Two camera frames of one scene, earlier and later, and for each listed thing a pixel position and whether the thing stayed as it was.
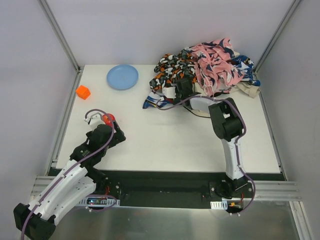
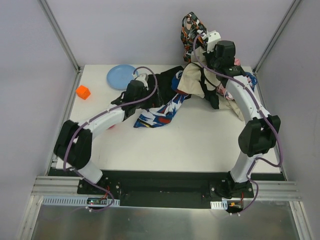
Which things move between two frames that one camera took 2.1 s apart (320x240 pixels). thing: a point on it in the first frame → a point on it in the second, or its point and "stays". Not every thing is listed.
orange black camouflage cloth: x=171 y=68 → x=192 y=31
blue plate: x=122 y=77 stays
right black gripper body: x=182 y=86 → x=208 y=81
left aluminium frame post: x=59 y=33 stays
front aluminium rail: x=265 y=190 stays
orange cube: x=83 y=92 stays
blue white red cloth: x=244 y=73 → x=162 y=113
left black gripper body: x=117 y=133 → x=155 y=90
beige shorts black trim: x=247 y=88 → x=191 y=79
